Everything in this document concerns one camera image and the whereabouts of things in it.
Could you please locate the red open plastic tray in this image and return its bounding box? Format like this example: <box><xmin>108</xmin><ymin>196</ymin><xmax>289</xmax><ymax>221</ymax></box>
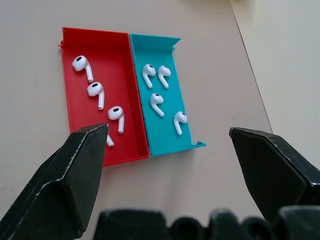
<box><xmin>57</xmin><ymin>26</ymin><xmax>151</xmax><ymax>168</ymax></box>

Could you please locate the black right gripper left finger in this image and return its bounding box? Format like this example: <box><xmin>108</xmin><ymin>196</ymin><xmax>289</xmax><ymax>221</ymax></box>
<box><xmin>0</xmin><ymin>122</ymin><xmax>110</xmax><ymax>240</ymax></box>

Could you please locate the teal open plastic tray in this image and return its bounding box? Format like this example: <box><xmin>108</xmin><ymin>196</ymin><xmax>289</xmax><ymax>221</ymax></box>
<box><xmin>128</xmin><ymin>33</ymin><xmax>207</xmax><ymax>158</ymax></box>

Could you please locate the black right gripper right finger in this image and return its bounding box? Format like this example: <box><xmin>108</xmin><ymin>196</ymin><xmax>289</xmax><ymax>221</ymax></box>
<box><xmin>229</xmin><ymin>126</ymin><xmax>320</xmax><ymax>223</ymax></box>

